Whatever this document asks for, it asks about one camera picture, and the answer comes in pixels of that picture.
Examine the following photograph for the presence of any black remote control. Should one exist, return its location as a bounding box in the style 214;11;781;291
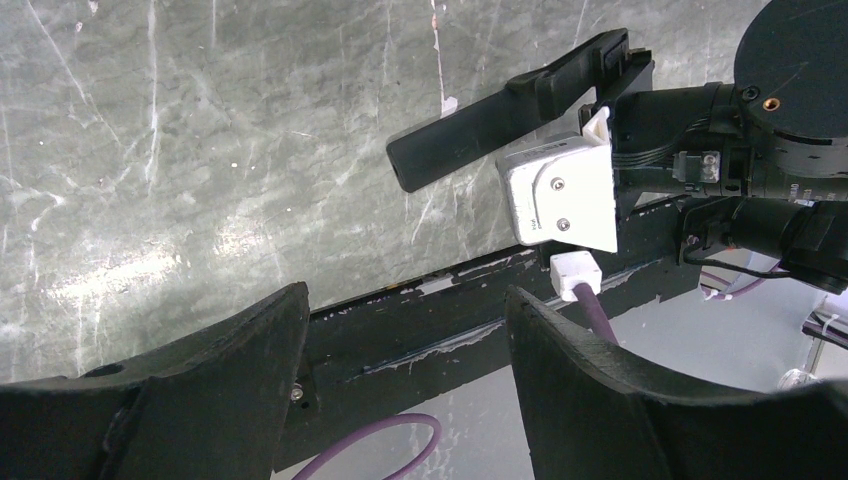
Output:
386;86;584;195

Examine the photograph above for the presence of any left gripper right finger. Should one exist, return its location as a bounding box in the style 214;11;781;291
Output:
505;287;847;479

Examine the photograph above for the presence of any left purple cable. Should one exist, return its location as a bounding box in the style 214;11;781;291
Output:
291;413;443;480

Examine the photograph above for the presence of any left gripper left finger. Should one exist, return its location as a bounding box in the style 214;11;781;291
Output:
1;282;309;479

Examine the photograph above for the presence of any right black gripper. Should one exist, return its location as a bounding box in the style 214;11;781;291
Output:
506;27;657;220

